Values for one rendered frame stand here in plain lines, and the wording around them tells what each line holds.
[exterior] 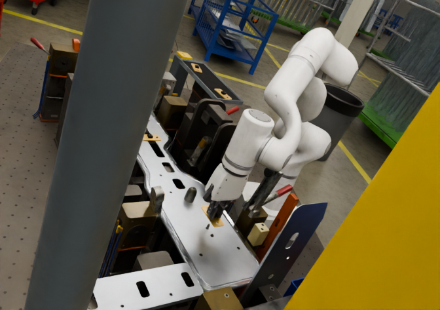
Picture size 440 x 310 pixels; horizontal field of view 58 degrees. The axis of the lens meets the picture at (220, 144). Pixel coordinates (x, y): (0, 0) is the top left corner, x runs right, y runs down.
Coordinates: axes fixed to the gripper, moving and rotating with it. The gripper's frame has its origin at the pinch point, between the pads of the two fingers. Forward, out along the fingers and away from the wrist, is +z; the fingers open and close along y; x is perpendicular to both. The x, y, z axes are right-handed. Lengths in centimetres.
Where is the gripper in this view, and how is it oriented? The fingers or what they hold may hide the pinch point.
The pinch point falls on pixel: (215, 210)
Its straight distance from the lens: 115.6
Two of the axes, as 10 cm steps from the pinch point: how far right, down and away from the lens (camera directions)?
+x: 4.8, 5.8, -6.6
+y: -8.0, -0.2, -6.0
